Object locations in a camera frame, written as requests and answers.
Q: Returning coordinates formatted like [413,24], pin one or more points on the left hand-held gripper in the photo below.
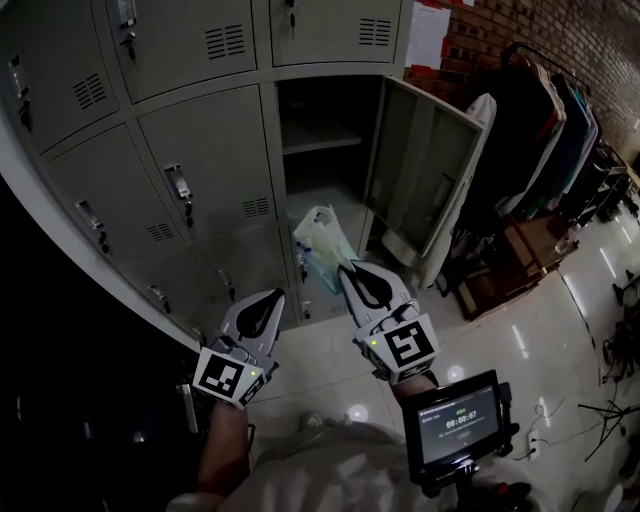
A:
[217,375]

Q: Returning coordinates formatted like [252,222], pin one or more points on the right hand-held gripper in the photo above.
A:
[407,345]

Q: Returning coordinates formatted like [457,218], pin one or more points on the clear plastic bag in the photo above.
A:
[322,245]

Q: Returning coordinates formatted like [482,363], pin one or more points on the grey metal locker cabinet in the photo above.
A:
[200,150]

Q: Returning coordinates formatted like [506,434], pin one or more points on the person's left forearm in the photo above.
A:
[222,445]

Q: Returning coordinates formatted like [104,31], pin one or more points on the person's right forearm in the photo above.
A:
[415,390]

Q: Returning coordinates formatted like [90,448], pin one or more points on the grey locker door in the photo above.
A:
[420,165]

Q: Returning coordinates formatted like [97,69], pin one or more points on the person's shoe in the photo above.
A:
[312,419]

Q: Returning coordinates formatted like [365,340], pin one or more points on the black mounted screen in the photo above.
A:
[457,425]

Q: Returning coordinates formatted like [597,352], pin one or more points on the brown wooden stool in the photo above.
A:
[520,260]

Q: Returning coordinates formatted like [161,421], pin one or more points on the person's white shirt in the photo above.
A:
[325,470]

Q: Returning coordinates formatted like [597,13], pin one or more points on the clear plastic bottle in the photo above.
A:
[565,242]

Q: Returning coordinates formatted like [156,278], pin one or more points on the white power strip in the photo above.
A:
[533,444]

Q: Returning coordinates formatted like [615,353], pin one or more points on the clothes rack with garments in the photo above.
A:
[550,135]

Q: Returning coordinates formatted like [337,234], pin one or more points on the black chair base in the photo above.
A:
[627,287]

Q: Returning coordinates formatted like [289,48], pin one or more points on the black metal shelf rack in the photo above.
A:
[602,190]

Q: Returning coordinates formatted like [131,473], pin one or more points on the black tripod stand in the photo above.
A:
[612,417]

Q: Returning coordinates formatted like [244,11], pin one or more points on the white paper sheets on wall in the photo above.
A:
[427,35]

